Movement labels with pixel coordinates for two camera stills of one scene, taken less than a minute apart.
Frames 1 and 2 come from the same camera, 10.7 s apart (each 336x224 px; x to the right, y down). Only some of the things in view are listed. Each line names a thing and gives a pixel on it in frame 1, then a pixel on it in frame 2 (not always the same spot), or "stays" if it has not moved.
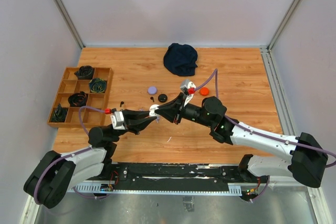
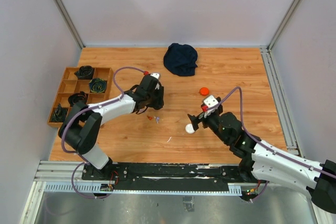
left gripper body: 122,131 to 155,100
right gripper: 170,111 to 195,120
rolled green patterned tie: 97,85 stays
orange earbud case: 204,91 stays
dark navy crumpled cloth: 180,60 stays
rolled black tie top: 84,72 stays
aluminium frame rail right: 281,102 stays
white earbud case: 151,109 to 189,128
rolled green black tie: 60,114 stays
